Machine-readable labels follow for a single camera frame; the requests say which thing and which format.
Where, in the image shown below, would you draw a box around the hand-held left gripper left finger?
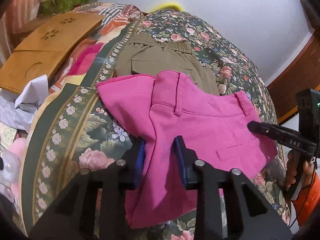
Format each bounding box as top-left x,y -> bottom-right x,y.
29,140 -> 147,240

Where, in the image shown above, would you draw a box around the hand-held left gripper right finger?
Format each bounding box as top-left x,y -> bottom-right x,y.
174,135 -> 293,240

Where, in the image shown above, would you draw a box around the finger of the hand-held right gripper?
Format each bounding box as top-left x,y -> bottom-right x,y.
247,121 -> 317,154

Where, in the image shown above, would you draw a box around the pink pants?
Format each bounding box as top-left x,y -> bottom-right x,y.
96,70 -> 279,229

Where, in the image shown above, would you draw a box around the olive green pants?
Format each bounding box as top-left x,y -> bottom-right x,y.
115,34 -> 221,96

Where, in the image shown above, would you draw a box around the person's right hand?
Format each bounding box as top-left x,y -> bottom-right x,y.
283,149 -> 318,189

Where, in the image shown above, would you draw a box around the dark floral bedspread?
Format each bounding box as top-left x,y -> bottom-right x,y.
19,9 -> 292,240

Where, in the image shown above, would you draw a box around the pink plush toy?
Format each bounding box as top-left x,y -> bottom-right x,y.
0,137 -> 28,188

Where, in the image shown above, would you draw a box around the white crumpled cloth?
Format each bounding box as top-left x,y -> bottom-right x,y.
0,74 -> 49,133

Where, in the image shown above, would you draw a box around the striped patchwork blanket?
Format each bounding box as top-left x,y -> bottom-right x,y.
49,2 -> 145,93

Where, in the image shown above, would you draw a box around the wooden lap desk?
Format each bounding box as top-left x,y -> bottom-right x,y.
0,13 -> 106,95

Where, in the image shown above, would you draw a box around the yellow foam arch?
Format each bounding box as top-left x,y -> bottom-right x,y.
150,1 -> 184,12

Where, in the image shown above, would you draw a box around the green patterned bag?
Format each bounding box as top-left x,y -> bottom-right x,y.
40,0 -> 88,16

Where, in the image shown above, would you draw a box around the reddish brown curtain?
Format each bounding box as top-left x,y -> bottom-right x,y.
0,0 -> 42,34

